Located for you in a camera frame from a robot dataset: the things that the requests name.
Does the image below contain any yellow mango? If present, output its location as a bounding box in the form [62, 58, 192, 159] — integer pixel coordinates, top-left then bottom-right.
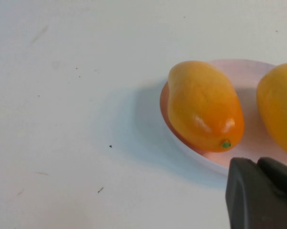
[256, 62, 287, 156]

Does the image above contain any pink round plate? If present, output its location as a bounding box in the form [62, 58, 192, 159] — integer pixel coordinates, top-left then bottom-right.
[159, 59, 287, 177]

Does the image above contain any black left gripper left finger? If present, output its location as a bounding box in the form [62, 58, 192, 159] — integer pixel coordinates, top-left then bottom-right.
[225, 156, 287, 229]

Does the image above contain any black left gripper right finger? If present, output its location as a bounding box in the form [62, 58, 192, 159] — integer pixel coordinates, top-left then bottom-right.
[256, 156, 287, 208]

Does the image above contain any orange mango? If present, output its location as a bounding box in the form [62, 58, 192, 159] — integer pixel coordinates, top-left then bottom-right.
[167, 60, 245, 154]

